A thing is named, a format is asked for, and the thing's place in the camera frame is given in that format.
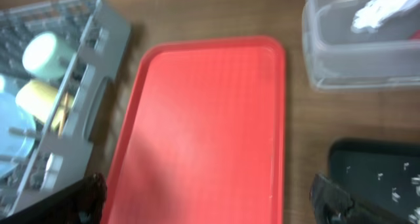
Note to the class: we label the wooden chopstick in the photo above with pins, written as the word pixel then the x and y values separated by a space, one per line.
pixel 64 115

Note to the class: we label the light blue plate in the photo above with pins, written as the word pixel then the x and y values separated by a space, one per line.
pixel 14 116

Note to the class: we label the rice and peanut scraps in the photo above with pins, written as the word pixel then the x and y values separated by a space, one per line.
pixel 393 187

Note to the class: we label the red plastic tray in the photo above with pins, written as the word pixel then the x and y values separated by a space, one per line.
pixel 203 139

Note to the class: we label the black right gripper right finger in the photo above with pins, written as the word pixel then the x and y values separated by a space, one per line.
pixel 333 204

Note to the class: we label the white plastic fork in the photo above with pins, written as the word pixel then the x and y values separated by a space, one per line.
pixel 52 169

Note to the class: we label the yellow plastic cup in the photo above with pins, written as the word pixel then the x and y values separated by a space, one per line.
pixel 37 98

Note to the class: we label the black plastic tray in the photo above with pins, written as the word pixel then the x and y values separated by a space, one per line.
pixel 347 152

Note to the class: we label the green plastic bowl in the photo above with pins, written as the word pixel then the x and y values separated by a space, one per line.
pixel 47 56

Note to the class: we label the grey dishwasher rack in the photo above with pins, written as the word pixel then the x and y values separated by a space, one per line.
pixel 100 36

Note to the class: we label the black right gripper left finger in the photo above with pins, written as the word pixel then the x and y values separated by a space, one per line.
pixel 81 202

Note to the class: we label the clear plastic bin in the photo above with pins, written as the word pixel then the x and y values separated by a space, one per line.
pixel 336 58

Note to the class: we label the white napkin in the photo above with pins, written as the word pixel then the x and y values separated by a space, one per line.
pixel 376 12

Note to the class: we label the red snack wrapper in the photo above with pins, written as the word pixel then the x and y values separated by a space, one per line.
pixel 416 35

